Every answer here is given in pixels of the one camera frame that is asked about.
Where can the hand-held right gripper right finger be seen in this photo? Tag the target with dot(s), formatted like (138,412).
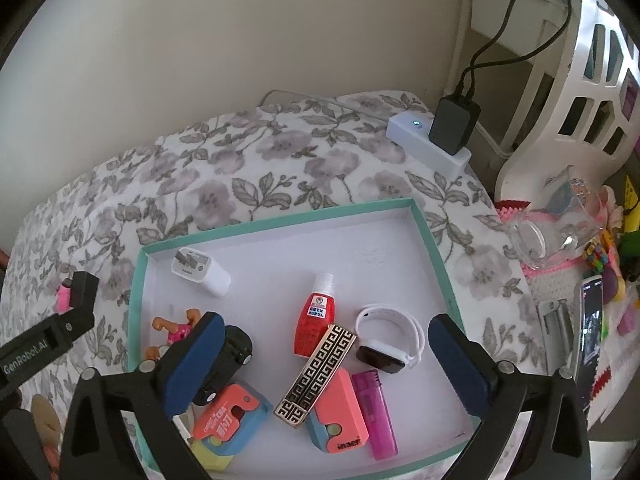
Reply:
(460,365)

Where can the gold patterned lighter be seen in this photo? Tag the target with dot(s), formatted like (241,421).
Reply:
(315,377)

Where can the teal cardboard box lid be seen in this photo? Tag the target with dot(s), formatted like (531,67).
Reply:
(280,280)

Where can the floral blanket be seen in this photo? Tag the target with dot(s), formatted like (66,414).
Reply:
(225,160)

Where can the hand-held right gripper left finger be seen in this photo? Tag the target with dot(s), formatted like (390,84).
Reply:
(192,360)

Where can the white band smartwatch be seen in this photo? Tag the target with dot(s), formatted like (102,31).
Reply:
(405,330)

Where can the black power adapter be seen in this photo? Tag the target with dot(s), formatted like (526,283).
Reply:
(450,125)

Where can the coral and blue large eraser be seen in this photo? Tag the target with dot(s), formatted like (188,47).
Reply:
(340,405)

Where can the pink and red crochet mat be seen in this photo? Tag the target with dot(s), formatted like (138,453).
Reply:
(550,290)

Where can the white plastic basket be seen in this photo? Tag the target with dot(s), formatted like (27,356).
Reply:
(545,125)

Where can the white power strip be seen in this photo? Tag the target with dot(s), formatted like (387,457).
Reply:
(405,127)

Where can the purple translucent lighter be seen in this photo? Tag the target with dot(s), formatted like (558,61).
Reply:
(375,420)

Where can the pink dog toy figure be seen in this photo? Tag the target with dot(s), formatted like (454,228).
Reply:
(175,332)

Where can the smartphone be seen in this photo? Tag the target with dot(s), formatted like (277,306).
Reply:
(590,335)

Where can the clear glass cup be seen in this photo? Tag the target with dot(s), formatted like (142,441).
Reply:
(555,225)

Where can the black toy car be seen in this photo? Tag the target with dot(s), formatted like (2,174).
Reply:
(232,350)

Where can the person's left hand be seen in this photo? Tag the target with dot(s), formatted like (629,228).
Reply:
(47,412)

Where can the silver metal stand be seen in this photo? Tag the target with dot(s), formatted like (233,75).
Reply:
(555,325)

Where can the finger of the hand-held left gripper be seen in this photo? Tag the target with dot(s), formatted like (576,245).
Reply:
(85,287)

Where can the red bottle with white cap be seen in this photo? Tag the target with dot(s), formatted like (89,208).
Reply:
(315,325)

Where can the pink mini flashlight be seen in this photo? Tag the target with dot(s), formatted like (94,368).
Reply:
(64,300)

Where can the white plug charger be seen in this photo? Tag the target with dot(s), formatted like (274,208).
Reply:
(210,280)

